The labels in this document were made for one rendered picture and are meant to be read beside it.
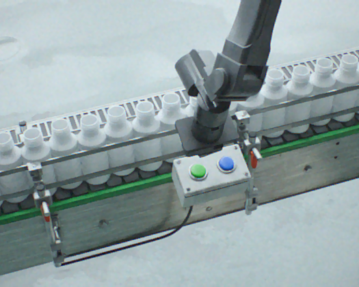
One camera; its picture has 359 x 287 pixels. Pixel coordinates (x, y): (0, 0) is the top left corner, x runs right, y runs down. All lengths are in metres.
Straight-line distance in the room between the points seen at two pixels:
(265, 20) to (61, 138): 0.55
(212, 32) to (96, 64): 0.62
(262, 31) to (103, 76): 2.43
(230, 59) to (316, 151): 0.63
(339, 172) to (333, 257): 0.97
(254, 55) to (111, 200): 0.58
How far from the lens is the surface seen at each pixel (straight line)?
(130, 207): 1.69
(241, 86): 1.22
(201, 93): 1.27
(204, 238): 2.85
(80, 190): 1.65
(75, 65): 3.69
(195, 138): 1.35
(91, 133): 1.56
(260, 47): 1.22
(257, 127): 1.69
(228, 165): 1.51
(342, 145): 1.82
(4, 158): 1.56
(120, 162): 1.63
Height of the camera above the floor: 2.17
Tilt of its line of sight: 42 degrees down
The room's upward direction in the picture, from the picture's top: 2 degrees counter-clockwise
